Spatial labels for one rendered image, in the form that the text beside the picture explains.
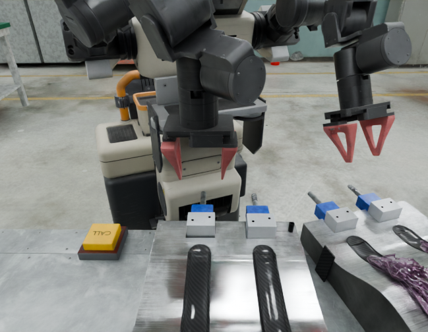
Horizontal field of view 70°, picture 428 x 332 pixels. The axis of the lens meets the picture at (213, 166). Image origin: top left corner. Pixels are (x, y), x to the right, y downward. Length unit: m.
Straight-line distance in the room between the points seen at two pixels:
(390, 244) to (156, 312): 0.44
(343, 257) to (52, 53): 5.72
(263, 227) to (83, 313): 0.34
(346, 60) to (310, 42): 5.43
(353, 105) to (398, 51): 0.11
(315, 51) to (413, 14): 1.49
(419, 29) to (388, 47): 5.67
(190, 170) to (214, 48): 0.52
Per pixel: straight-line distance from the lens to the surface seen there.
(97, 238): 0.67
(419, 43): 6.31
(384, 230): 0.71
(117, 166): 1.09
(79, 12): 0.57
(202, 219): 0.55
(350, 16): 0.63
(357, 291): 0.58
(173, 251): 0.54
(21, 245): 0.79
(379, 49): 0.57
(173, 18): 0.37
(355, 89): 0.61
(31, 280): 0.70
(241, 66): 0.35
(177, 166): 0.48
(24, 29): 6.10
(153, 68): 0.72
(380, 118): 0.66
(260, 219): 0.56
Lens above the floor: 1.28
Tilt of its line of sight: 31 degrees down
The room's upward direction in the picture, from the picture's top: straight up
